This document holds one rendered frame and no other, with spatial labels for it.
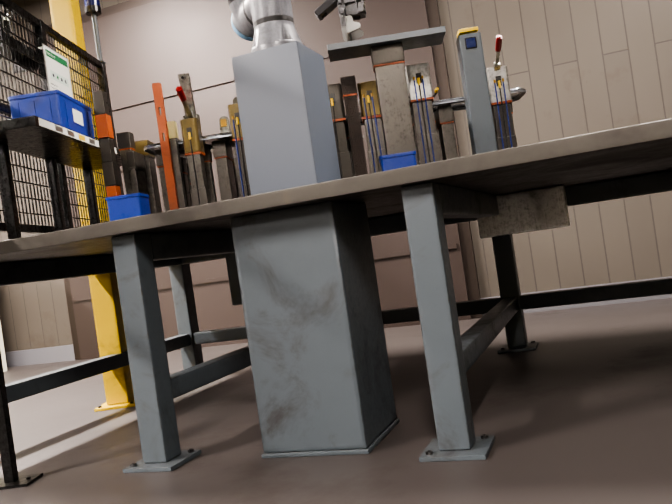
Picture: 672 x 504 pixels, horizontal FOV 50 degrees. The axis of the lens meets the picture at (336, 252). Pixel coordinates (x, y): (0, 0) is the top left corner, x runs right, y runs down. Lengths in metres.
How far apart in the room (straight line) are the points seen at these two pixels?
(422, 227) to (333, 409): 0.54
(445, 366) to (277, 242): 0.55
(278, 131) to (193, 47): 3.39
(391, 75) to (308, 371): 0.97
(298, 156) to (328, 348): 0.52
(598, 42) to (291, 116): 2.93
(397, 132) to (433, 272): 0.68
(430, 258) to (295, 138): 0.51
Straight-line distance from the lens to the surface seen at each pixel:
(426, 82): 2.49
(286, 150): 1.97
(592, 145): 1.66
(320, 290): 1.88
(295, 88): 1.98
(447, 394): 1.78
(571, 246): 4.52
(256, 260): 1.95
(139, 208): 2.26
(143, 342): 2.10
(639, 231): 4.53
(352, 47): 2.32
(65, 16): 3.49
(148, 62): 5.52
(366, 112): 2.47
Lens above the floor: 0.52
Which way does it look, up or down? level
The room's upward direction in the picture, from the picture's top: 8 degrees counter-clockwise
